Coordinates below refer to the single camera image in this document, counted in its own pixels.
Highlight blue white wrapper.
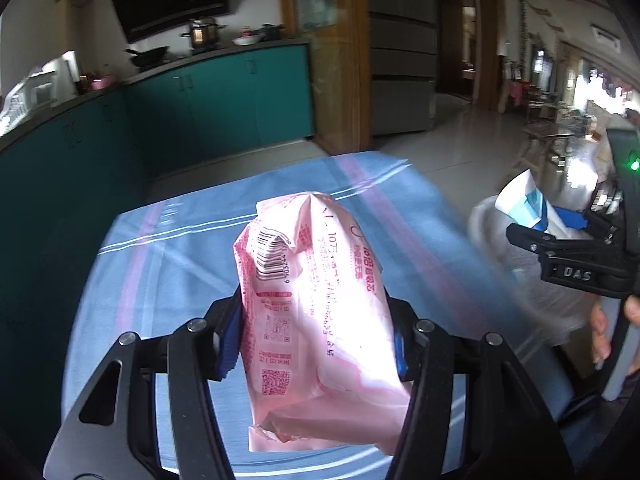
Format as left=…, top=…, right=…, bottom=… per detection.
left=495, top=169, right=557, bottom=234

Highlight white container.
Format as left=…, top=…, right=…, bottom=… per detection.
left=60, top=52, right=82, bottom=97

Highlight glass dining table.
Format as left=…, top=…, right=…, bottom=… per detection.
left=522, top=124, right=577, bottom=172

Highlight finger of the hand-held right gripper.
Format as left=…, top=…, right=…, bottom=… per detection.
left=547, top=204, right=626, bottom=242
left=506, top=222, right=638, bottom=295

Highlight pink plastic packet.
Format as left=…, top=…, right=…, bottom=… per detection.
left=234, top=191, right=414, bottom=456

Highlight white dish rack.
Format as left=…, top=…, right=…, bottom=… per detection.
left=0, top=70, right=62, bottom=134

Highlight white plastic bag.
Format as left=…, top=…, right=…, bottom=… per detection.
left=467, top=195, right=601, bottom=349

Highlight person's right hand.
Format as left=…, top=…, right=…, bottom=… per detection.
left=589, top=294, right=640, bottom=367

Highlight black range hood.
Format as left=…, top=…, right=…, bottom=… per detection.
left=106, top=0, right=231, bottom=44

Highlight dark kitchen countertop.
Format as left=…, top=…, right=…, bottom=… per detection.
left=0, top=35, right=311, bottom=153

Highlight blue striped table cloth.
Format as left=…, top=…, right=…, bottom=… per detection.
left=60, top=150, right=576, bottom=480

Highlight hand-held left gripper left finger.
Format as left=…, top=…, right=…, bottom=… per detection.
left=44, top=295, right=246, bottom=480

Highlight white air conditioner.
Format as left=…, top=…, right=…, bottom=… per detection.
left=592, top=25, right=624, bottom=54

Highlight wooden doorway frame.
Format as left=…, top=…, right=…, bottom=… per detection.
left=435, top=0, right=504, bottom=114

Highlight black wok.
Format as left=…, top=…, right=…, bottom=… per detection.
left=125, top=46, right=171, bottom=69

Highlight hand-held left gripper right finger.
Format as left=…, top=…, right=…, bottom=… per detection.
left=385, top=295, right=573, bottom=480

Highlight teal base cabinets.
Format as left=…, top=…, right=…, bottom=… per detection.
left=0, top=42, right=317, bottom=281

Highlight steel cooking pot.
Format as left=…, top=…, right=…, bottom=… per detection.
left=181, top=17, right=226, bottom=54

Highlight hanging vine decoration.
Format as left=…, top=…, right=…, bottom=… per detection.
left=518, top=0, right=533, bottom=77

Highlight grey refrigerator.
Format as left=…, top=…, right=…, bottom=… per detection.
left=369, top=0, right=437, bottom=136

